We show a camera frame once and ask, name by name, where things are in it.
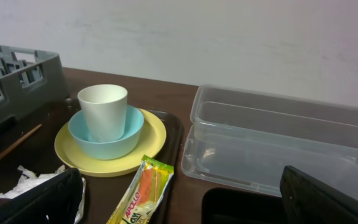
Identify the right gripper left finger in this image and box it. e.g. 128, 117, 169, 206
0, 168, 83, 224

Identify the yellow green snack wrapper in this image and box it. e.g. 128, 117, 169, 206
107, 155, 174, 224

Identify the clear plastic container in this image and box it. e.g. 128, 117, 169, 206
181, 85, 358, 200

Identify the crumpled white tissue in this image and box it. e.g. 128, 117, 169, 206
0, 165, 86, 224

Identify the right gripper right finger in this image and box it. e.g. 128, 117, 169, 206
280, 166, 358, 224

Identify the light blue bowl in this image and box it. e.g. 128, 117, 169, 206
68, 105, 145, 160

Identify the yellow plate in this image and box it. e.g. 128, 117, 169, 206
54, 109, 167, 177

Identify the grey dishwasher rack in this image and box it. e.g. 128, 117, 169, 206
0, 45, 70, 128

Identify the black tray bin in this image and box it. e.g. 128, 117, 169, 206
201, 188, 288, 224

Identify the white cup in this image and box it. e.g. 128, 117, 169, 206
77, 84, 128, 142

